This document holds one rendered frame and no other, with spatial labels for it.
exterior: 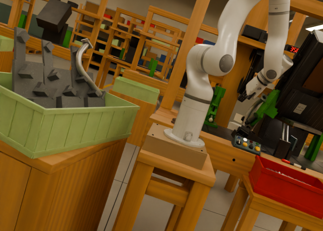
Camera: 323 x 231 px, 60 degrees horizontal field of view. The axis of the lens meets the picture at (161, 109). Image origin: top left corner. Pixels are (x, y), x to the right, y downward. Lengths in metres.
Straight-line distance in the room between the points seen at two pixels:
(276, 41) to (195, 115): 0.53
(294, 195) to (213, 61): 0.68
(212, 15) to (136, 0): 3.07
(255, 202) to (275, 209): 0.09
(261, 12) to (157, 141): 1.37
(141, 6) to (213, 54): 10.88
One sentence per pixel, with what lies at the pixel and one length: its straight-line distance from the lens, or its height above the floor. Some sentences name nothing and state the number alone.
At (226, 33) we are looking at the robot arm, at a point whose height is 1.40.
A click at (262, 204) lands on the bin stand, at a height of 0.78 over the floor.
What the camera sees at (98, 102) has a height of 0.91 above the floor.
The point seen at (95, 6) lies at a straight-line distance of 12.25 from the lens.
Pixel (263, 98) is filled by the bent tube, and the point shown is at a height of 1.19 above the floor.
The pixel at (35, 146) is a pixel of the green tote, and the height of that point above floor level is 0.83.
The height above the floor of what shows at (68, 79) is 0.99.
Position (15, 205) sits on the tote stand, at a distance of 1.12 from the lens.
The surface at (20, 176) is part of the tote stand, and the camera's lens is 1.07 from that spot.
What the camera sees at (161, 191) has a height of 0.71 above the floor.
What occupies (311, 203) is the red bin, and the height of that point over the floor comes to 0.85.
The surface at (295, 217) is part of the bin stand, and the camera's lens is 1.41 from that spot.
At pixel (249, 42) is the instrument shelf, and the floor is 1.51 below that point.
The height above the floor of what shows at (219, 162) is 0.80.
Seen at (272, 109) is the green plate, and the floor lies 1.15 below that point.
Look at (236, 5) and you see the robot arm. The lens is 1.24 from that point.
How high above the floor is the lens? 1.22
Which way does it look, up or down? 10 degrees down
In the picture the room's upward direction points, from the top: 19 degrees clockwise
